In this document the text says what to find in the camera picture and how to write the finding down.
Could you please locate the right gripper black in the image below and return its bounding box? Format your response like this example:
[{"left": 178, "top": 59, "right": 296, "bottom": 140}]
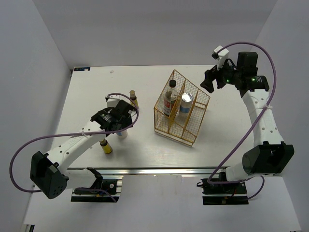
[{"left": 199, "top": 57, "right": 241, "bottom": 93}]

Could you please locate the white jar silver lid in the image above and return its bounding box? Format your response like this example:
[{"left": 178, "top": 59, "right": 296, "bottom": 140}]
[
  {"left": 179, "top": 92, "right": 194, "bottom": 118},
  {"left": 116, "top": 130, "right": 128, "bottom": 139}
]

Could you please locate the dark sauce bottle red label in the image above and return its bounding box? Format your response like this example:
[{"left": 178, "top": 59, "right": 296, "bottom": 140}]
[{"left": 163, "top": 79, "right": 178, "bottom": 116}]

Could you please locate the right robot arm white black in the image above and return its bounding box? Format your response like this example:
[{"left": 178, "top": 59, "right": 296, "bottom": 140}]
[{"left": 200, "top": 46, "right": 295, "bottom": 193}]

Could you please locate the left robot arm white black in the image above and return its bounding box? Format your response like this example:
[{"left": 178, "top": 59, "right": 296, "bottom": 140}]
[{"left": 30, "top": 100, "right": 136, "bottom": 199}]

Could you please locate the small brown bottle yellow label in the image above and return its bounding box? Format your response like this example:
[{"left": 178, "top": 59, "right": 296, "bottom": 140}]
[{"left": 129, "top": 90, "right": 139, "bottom": 109}]

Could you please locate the small yellow bottle cork cap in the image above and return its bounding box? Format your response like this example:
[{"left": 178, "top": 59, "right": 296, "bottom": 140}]
[{"left": 99, "top": 139, "right": 112, "bottom": 154}]

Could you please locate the blue corner sticker left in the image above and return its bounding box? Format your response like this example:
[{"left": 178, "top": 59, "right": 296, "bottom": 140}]
[{"left": 73, "top": 67, "right": 90, "bottom": 72}]

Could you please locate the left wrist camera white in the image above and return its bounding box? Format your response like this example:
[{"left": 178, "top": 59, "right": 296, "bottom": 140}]
[{"left": 105, "top": 94, "right": 120, "bottom": 107}]

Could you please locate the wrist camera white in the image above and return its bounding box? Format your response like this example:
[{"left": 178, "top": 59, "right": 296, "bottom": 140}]
[
  {"left": 211, "top": 46, "right": 229, "bottom": 70},
  {"left": 105, "top": 94, "right": 120, "bottom": 107}
]

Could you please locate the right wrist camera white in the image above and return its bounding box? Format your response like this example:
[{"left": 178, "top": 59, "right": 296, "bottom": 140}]
[{"left": 211, "top": 46, "right": 229, "bottom": 70}]

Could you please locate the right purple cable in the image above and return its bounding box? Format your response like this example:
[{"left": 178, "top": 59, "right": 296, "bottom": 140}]
[{"left": 207, "top": 42, "right": 277, "bottom": 201}]

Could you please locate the purple cable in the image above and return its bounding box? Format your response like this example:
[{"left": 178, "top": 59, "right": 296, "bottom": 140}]
[
  {"left": 207, "top": 42, "right": 277, "bottom": 201},
  {"left": 9, "top": 92, "right": 140, "bottom": 203}
]

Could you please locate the gold wire mesh organizer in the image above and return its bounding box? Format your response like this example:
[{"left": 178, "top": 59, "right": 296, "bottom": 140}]
[{"left": 154, "top": 70, "right": 210, "bottom": 146}]

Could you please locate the aluminium table rail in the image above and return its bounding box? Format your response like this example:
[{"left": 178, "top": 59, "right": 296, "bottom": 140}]
[{"left": 67, "top": 166, "right": 227, "bottom": 176}]

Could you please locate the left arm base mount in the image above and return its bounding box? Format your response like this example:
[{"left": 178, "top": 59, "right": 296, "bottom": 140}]
[{"left": 68, "top": 168, "right": 122, "bottom": 203}]

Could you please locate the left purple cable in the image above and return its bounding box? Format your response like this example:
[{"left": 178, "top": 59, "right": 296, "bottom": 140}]
[{"left": 9, "top": 92, "right": 140, "bottom": 203}]

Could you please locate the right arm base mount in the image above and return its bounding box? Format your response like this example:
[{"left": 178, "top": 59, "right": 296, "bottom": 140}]
[{"left": 196, "top": 174, "right": 249, "bottom": 206}]

